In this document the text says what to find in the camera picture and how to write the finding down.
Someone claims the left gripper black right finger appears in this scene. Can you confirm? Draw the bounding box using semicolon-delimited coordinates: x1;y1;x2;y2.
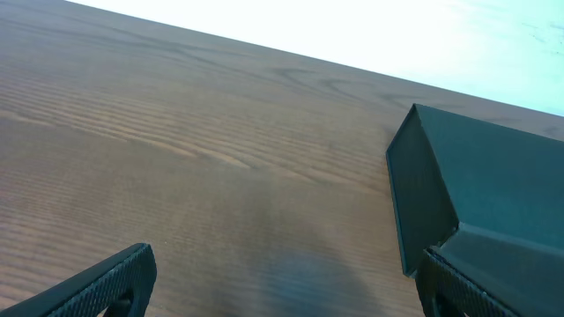
415;249;518;317

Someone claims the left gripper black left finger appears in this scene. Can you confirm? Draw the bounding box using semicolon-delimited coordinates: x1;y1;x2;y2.
1;243;157;317

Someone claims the black gift box with lid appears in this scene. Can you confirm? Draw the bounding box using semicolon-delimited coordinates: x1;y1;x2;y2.
386;104;563;316

